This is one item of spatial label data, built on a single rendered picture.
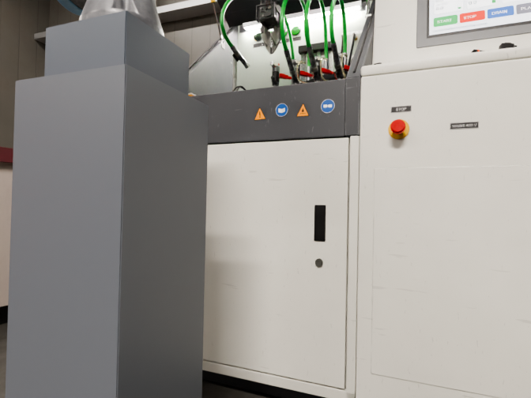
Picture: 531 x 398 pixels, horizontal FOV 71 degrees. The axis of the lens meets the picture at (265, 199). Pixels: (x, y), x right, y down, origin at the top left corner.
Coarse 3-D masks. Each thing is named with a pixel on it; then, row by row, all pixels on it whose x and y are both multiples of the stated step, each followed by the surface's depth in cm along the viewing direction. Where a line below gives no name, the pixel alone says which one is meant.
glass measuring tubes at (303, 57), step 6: (330, 42) 155; (300, 48) 160; (306, 48) 159; (318, 48) 157; (330, 48) 155; (300, 54) 163; (306, 54) 162; (318, 54) 157; (330, 54) 157; (300, 60) 163; (306, 60) 162; (330, 60) 157; (300, 66) 162; (306, 66) 161; (330, 66) 157; (312, 72) 159; (300, 78) 161; (306, 78) 161; (312, 78) 159
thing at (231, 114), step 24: (192, 96) 121; (216, 96) 118; (240, 96) 114; (264, 96) 111; (288, 96) 108; (312, 96) 105; (336, 96) 103; (216, 120) 117; (240, 120) 114; (264, 120) 111; (288, 120) 108; (312, 120) 105; (336, 120) 102; (216, 144) 119
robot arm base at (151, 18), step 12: (96, 0) 64; (108, 0) 63; (120, 0) 64; (132, 0) 65; (144, 0) 66; (84, 12) 64; (96, 12) 63; (108, 12) 63; (132, 12) 64; (144, 12) 65; (156, 12) 70; (156, 24) 68
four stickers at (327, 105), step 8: (280, 104) 109; (296, 104) 107; (304, 104) 106; (328, 104) 103; (256, 112) 112; (264, 112) 111; (280, 112) 109; (296, 112) 107; (304, 112) 106; (320, 112) 104; (328, 112) 103; (256, 120) 112
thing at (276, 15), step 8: (264, 0) 131; (272, 0) 129; (256, 8) 129; (264, 8) 128; (272, 8) 127; (256, 16) 129; (264, 16) 128; (272, 16) 127; (264, 24) 132; (272, 24) 133
